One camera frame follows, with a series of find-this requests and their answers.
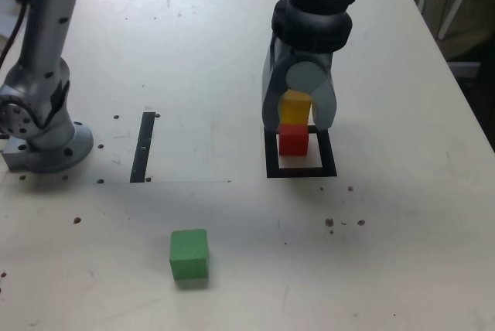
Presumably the red cube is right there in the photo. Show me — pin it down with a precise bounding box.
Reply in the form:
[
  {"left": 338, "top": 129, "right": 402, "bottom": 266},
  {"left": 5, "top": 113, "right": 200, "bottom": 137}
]
[{"left": 278, "top": 124, "right": 309, "bottom": 157}]

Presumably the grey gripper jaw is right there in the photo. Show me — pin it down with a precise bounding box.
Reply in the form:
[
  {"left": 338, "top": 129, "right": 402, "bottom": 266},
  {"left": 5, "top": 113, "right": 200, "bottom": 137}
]
[
  {"left": 261, "top": 34, "right": 295, "bottom": 131},
  {"left": 285, "top": 60, "right": 338, "bottom": 131}
]

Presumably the black tape square outline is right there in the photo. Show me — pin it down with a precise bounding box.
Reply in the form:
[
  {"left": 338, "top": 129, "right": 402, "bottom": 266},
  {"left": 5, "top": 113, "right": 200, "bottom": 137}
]
[{"left": 264, "top": 125, "right": 338, "bottom": 179}]

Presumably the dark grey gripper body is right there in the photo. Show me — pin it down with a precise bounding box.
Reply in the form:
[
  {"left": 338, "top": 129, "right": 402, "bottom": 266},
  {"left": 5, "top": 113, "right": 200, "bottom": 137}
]
[{"left": 288, "top": 49, "right": 333, "bottom": 73}]

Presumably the grey metal rail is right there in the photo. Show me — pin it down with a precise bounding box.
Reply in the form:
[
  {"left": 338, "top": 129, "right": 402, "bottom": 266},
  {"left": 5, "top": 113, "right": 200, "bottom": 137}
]
[{"left": 447, "top": 60, "right": 483, "bottom": 77}]

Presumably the black tape strip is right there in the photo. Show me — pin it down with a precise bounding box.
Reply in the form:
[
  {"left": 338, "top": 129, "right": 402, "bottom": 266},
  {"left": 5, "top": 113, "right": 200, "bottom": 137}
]
[{"left": 129, "top": 111, "right": 155, "bottom": 184}]

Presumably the yellow cube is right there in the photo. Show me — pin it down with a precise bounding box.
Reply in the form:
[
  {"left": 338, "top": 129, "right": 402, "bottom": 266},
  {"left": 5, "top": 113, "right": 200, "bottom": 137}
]
[{"left": 280, "top": 90, "right": 313, "bottom": 126}]

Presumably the green cube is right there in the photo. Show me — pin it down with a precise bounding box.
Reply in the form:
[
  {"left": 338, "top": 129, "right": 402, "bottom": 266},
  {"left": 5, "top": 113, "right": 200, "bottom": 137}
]
[{"left": 169, "top": 228, "right": 210, "bottom": 281}]

